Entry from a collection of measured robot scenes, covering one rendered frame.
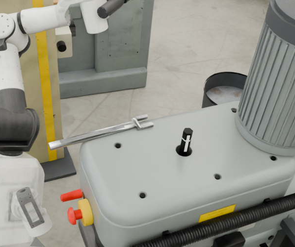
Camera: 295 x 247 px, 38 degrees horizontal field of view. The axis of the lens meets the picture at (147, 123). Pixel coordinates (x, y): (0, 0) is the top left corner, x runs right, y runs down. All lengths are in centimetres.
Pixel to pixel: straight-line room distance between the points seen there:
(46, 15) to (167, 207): 69
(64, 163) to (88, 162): 248
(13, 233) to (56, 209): 193
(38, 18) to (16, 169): 43
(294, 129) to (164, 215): 34
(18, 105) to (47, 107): 182
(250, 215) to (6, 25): 83
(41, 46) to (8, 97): 153
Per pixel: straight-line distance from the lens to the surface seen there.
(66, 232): 307
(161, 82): 427
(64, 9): 128
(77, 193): 110
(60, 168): 338
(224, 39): 511
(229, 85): 354
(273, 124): 96
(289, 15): 85
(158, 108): 396
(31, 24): 131
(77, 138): 96
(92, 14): 127
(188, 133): 92
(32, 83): 290
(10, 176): 122
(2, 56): 129
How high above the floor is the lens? 258
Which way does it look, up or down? 43 degrees down
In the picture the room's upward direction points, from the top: 7 degrees clockwise
